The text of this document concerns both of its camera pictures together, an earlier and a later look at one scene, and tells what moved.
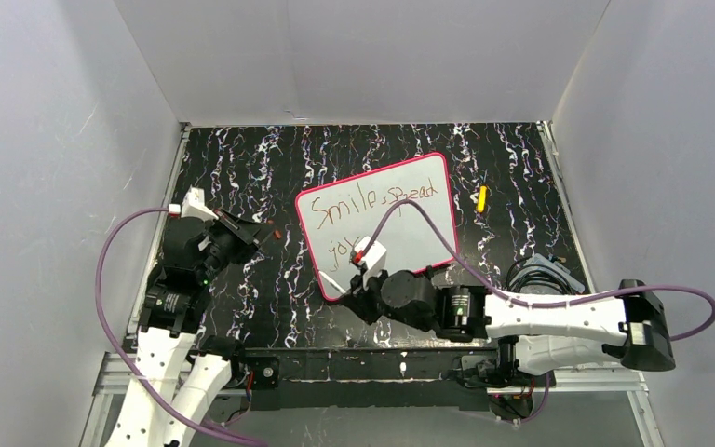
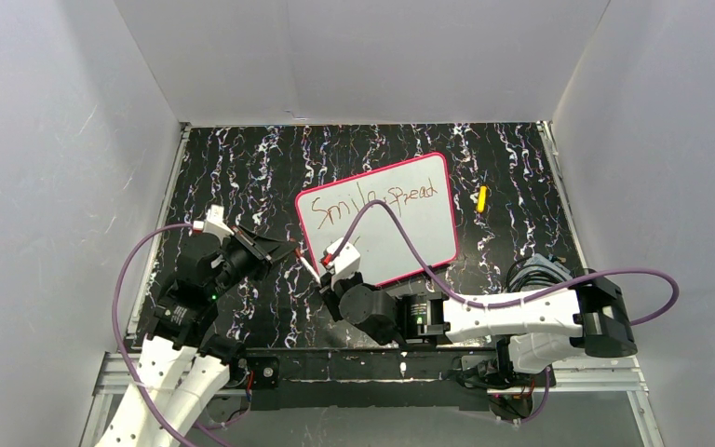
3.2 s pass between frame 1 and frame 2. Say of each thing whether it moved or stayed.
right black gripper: moved
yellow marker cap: stayed
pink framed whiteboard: stayed
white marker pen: moved
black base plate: stayed
